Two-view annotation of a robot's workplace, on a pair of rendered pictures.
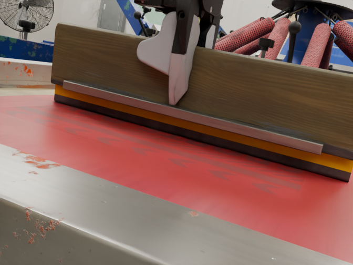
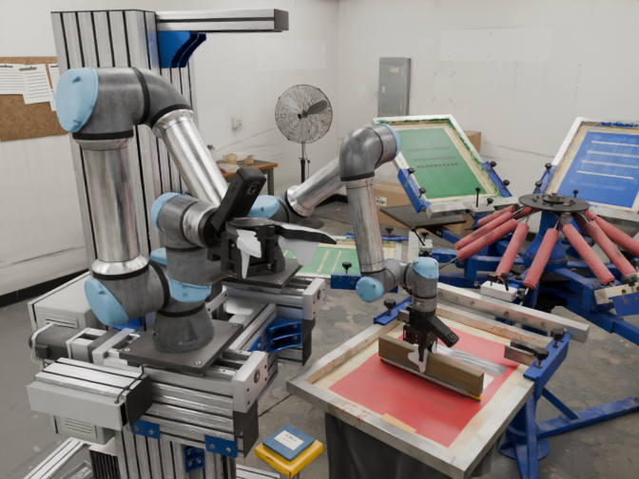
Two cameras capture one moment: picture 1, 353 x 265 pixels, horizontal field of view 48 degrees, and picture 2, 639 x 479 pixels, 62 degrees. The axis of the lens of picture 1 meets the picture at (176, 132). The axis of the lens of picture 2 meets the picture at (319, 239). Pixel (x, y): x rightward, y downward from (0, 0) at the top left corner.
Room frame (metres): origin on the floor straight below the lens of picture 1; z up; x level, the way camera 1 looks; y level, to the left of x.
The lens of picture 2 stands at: (-1.05, -0.16, 1.92)
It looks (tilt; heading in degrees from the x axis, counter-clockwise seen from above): 19 degrees down; 19
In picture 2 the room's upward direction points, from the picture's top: straight up
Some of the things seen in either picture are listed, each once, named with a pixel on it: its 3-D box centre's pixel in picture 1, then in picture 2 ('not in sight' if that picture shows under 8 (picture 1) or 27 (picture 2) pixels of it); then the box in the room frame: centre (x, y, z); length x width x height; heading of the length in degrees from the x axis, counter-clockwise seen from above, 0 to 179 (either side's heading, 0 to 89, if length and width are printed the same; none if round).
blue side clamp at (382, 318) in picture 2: not in sight; (399, 314); (0.82, 0.16, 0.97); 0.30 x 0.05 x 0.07; 159
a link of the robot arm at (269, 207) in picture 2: not in sight; (262, 219); (0.46, 0.56, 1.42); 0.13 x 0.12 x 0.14; 164
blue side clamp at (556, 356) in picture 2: not in sight; (546, 363); (0.62, -0.36, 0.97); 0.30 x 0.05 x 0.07; 159
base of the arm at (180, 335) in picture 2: not in sight; (182, 319); (-0.04, 0.55, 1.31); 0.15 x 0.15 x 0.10
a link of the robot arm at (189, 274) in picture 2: not in sight; (196, 266); (-0.26, 0.36, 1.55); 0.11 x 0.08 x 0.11; 155
